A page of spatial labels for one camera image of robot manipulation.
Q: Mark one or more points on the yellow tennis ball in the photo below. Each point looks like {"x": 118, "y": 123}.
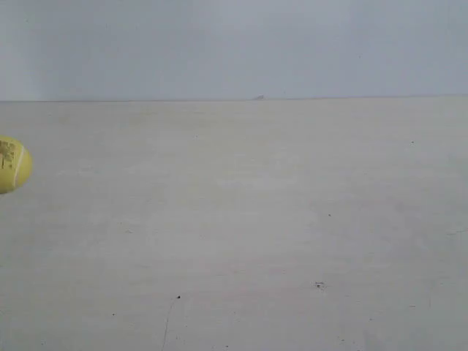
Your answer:
{"x": 16, "y": 164}

